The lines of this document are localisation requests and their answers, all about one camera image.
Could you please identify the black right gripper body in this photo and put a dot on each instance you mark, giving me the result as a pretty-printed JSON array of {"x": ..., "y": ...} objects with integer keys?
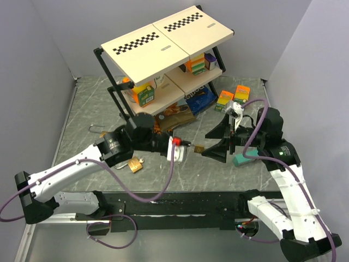
[{"x": 242, "y": 136}]

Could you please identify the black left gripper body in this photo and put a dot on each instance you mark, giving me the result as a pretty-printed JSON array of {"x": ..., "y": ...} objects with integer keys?
[{"x": 157, "y": 142}]

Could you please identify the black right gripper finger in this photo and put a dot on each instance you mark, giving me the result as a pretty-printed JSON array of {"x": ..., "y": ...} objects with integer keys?
[
  {"x": 222, "y": 130},
  {"x": 218, "y": 151}
]

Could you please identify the small brass padlock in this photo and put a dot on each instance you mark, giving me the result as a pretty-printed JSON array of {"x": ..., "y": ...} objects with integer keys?
[{"x": 198, "y": 148}]

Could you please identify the large brass padlock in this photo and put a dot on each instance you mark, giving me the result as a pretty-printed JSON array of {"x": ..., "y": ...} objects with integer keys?
[{"x": 135, "y": 164}]

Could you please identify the brass padlock with key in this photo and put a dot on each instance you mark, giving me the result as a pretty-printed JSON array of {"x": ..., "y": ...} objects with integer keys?
[{"x": 97, "y": 129}]

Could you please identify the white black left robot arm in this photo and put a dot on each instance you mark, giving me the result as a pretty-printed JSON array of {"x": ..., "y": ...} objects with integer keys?
[{"x": 41, "y": 194}]

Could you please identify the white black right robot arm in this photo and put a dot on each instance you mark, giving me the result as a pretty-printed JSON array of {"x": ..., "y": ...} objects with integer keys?
[{"x": 302, "y": 233}]

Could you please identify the orange Kettle chips bag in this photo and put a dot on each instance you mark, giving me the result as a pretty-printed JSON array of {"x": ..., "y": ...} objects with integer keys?
[{"x": 158, "y": 130}]

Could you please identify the teal rectangular box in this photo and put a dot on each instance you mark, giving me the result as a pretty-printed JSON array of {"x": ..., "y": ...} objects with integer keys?
[{"x": 240, "y": 160}]

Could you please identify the brown chips bag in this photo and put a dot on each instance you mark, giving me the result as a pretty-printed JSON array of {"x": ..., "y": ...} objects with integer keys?
[{"x": 175, "y": 115}]

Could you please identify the orange green box left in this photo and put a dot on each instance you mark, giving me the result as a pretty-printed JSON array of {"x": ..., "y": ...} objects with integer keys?
[{"x": 224, "y": 98}]

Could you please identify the orange green box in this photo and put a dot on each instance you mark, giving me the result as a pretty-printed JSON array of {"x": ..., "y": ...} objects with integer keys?
[
  {"x": 224, "y": 98},
  {"x": 241, "y": 94}
]

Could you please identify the blue snack bag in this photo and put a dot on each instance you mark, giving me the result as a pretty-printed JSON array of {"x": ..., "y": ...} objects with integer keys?
[{"x": 199, "y": 99}]

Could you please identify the orange green box right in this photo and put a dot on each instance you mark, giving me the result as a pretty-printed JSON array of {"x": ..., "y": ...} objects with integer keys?
[{"x": 241, "y": 94}]

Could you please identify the green yellow box on shelf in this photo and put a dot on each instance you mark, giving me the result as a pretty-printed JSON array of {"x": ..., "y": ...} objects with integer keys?
[{"x": 144, "y": 94}]

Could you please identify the white carton on shelf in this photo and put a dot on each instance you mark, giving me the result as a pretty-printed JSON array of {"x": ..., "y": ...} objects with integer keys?
[{"x": 158, "y": 81}]

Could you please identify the purple white small box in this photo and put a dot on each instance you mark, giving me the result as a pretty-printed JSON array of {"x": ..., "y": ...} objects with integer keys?
[{"x": 210, "y": 61}]

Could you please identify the stacked sponges pack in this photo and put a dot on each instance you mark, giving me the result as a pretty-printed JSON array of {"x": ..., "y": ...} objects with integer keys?
[{"x": 196, "y": 65}]

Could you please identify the orange bottle on shelf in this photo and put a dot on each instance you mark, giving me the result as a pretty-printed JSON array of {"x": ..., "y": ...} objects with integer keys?
[{"x": 130, "y": 86}]

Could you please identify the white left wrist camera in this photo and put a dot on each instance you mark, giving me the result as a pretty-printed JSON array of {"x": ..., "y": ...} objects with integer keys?
[{"x": 176, "y": 150}]

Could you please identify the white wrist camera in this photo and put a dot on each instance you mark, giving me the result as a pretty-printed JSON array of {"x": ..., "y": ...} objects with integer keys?
[
  {"x": 235, "y": 111},
  {"x": 176, "y": 150}
]

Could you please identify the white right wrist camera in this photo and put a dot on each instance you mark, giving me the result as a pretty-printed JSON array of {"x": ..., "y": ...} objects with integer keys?
[{"x": 235, "y": 111}]

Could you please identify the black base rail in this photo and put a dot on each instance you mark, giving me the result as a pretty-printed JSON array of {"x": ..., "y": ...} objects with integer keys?
[{"x": 178, "y": 210}]

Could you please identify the black frame cream shelf rack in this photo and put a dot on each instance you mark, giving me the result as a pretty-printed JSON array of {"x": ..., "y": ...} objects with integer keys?
[{"x": 163, "y": 47}]

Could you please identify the aluminium frame rail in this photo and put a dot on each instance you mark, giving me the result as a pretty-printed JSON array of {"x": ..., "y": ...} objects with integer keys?
[{"x": 60, "y": 219}]

